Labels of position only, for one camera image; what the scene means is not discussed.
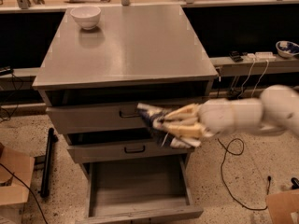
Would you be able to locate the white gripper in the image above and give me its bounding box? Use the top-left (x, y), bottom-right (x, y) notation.
top-left (163, 99), bottom-right (235, 138)

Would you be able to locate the blue chip bag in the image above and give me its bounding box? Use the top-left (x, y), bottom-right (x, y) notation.
top-left (137, 103), bottom-right (201, 149)

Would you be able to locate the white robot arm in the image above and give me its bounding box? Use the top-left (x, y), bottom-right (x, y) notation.
top-left (162, 85), bottom-right (299, 138)

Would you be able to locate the middle grey drawer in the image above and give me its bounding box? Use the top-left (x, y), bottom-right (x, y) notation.
top-left (64, 135), bottom-right (193, 163)

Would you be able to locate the grey drawer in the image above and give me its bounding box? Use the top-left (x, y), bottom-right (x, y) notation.
top-left (46, 102), bottom-right (145, 134)
top-left (64, 135), bottom-right (193, 163)
top-left (76, 155), bottom-right (203, 224)

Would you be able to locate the bottom grey drawer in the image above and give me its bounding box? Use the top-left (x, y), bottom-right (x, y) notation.
top-left (76, 155), bottom-right (203, 224)

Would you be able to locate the top grey drawer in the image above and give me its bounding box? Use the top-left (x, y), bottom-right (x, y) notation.
top-left (46, 102), bottom-right (145, 134)

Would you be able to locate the grey drawer cabinet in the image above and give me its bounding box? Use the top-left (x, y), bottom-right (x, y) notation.
top-left (32, 4), bottom-right (219, 173)

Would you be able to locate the black device on ledge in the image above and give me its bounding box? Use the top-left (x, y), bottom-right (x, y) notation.
top-left (229, 51), bottom-right (243, 63)

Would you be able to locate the white power strip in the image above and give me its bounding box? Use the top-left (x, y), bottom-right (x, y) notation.
top-left (247, 51), bottom-right (276, 61)

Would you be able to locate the blue white patterned bowl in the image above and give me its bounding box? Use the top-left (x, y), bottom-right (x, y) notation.
top-left (276, 41), bottom-right (299, 58)

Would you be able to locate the cardboard box right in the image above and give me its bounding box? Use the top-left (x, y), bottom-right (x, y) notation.
top-left (266, 189), bottom-right (299, 224)

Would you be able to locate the cardboard box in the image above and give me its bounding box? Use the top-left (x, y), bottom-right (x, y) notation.
top-left (0, 144), bottom-right (35, 224)
top-left (266, 189), bottom-right (299, 224)

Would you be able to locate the black bar on floor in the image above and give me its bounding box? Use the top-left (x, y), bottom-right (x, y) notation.
top-left (40, 128), bottom-right (58, 198)

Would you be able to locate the white ceramic bowl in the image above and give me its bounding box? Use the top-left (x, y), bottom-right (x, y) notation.
top-left (70, 6), bottom-right (101, 30)

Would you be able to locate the cardboard box left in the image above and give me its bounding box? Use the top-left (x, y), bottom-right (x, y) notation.
top-left (0, 144), bottom-right (35, 224)

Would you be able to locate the black floor cable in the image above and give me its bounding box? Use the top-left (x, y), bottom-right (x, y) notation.
top-left (217, 137), bottom-right (273, 212)

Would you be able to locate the black middle drawer handle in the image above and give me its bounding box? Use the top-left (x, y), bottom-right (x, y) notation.
top-left (123, 146), bottom-right (146, 154)

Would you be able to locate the black cable over box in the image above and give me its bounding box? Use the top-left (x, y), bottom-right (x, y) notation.
top-left (0, 161), bottom-right (50, 224)

